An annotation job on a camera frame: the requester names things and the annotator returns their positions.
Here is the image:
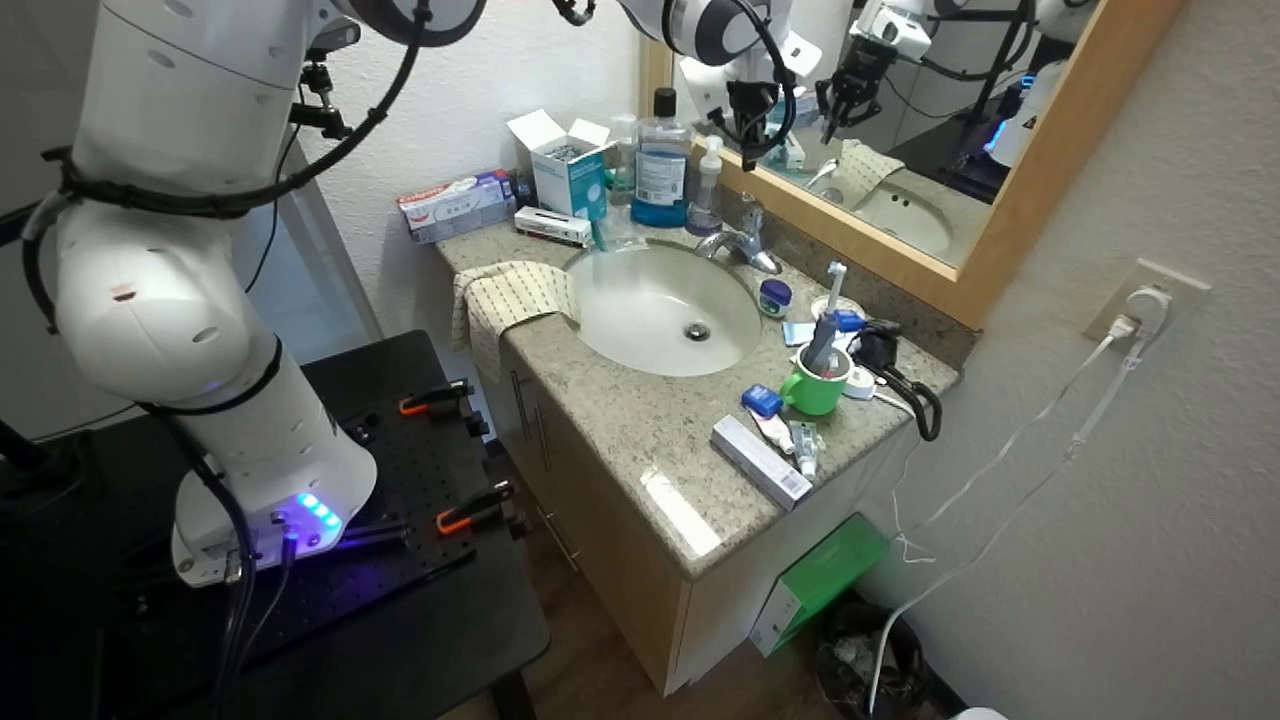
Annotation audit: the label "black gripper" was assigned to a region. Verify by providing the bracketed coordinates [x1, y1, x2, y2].
[720, 74, 810, 177]

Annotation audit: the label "chrome sink tap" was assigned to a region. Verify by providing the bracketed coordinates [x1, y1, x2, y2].
[696, 201, 789, 280]

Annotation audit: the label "blue mouthwash bottle black cap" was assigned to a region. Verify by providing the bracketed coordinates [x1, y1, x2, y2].
[629, 85, 696, 233]

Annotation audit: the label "small blue lidded jar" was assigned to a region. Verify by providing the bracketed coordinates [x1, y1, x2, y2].
[757, 275, 799, 319]

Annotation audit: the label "electric toothbrush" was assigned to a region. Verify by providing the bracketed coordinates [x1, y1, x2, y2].
[797, 260, 855, 379]

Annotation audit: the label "white oval sink basin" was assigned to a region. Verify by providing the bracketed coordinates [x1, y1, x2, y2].
[566, 242, 765, 379]

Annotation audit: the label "open white cardboard box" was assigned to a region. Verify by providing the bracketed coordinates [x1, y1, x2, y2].
[503, 108, 621, 219]

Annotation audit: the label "small white carton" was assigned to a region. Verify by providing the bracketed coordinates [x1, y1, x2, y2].
[514, 203, 597, 253]

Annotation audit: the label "green plastic cup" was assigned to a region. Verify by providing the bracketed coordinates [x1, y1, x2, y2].
[782, 355, 852, 423]

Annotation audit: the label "checkered hand towel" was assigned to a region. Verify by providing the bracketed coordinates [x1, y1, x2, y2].
[451, 258, 582, 355]

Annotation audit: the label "white toothpaste tube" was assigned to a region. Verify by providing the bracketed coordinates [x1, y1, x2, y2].
[753, 409, 829, 485]

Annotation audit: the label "long white carton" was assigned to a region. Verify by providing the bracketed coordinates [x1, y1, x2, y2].
[708, 411, 818, 511]

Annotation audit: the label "wrapped tissue pack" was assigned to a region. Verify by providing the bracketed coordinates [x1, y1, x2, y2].
[396, 168, 520, 249]

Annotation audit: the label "granite topped vanity cabinet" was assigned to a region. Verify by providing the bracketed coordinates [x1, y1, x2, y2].
[436, 218, 964, 701]

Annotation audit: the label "green cardboard box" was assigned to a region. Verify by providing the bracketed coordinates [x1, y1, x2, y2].
[748, 511, 895, 659]

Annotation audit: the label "black trash bin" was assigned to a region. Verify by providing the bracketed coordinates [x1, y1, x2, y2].
[803, 609, 967, 720]

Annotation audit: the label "black robot table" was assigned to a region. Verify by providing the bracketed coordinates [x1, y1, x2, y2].
[0, 328, 554, 720]

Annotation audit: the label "black trimmer with cord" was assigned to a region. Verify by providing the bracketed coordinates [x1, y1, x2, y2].
[852, 319, 948, 445]

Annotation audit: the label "wooden framed wall mirror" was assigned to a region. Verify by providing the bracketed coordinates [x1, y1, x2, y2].
[635, 0, 1192, 334]

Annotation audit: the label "white charger cable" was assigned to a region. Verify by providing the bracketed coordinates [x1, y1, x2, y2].
[865, 310, 1169, 720]

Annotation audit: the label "orange handled clamp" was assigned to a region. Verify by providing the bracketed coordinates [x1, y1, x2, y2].
[434, 478, 527, 543]
[396, 377, 491, 427]

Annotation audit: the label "white wall outlet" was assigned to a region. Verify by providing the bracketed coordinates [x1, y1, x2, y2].
[1086, 258, 1216, 355]

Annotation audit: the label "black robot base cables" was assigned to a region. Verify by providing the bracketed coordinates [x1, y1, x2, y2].
[135, 404, 304, 720]

